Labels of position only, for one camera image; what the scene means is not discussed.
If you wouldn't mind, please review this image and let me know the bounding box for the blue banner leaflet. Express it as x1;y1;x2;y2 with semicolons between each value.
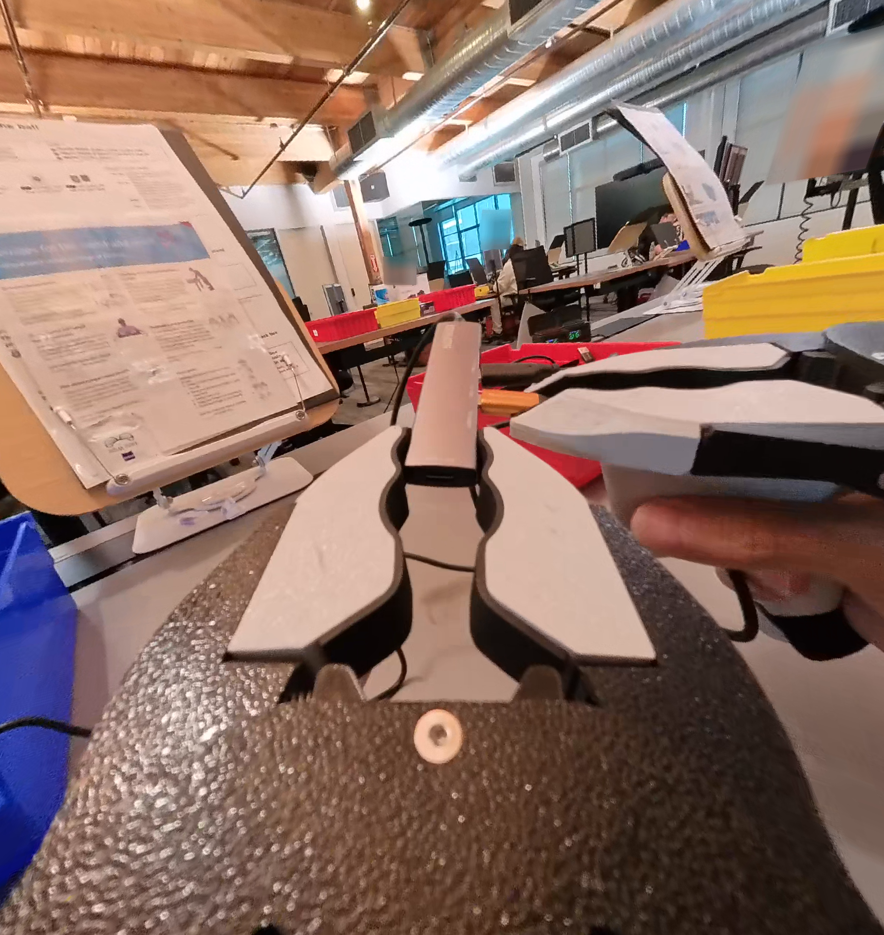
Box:
0;221;305;492

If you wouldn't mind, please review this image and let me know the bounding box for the silver USB hub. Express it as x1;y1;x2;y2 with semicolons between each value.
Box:
402;320;484;488

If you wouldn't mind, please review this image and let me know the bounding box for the silver ventilation duct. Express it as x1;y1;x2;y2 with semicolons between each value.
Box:
438;0;830;176
331;0;605;181

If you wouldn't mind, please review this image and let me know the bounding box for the person's right hand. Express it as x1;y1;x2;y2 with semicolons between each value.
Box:
628;497;884;669

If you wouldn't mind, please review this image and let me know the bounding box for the black cable orange plug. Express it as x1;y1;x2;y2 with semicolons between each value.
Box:
480;389;544;416

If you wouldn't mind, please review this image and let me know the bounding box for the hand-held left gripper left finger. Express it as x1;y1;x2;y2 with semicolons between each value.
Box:
225;426;415;679

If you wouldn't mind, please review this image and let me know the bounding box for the blue plastic bin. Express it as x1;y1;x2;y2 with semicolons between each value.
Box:
0;511;79;910

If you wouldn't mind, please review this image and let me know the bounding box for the grey desk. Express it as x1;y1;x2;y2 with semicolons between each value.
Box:
47;310;884;935

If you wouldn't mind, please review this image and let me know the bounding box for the black digital timer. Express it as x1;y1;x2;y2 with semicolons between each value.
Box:
527;316;592;344

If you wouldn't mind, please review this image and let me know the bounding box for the large black wall screen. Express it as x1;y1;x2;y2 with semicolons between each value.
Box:
595;167;669;238

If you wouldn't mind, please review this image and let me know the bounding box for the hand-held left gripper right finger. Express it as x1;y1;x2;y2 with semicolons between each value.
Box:
473;426;659;679

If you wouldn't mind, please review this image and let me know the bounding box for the red plastic bin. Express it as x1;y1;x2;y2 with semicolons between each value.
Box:
416;286;478;314
407;340;682;489
305;310;380;344

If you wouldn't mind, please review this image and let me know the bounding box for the white instruction sheet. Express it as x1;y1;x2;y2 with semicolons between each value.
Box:
0;120;335;410

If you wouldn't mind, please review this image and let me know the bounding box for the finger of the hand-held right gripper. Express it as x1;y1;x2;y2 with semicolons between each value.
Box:
509;389;884;477
526;342;806;400

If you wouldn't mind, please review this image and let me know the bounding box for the white stand base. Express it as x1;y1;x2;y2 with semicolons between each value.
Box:
131;456;316;556

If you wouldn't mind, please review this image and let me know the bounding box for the instruction sheet on stand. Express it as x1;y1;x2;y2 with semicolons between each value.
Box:
0;124;340;516

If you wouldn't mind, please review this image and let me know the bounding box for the black office chair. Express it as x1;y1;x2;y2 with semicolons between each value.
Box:
511;247;583;315

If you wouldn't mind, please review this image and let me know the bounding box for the black cable bundle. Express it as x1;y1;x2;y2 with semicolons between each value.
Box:
508;348;601;368

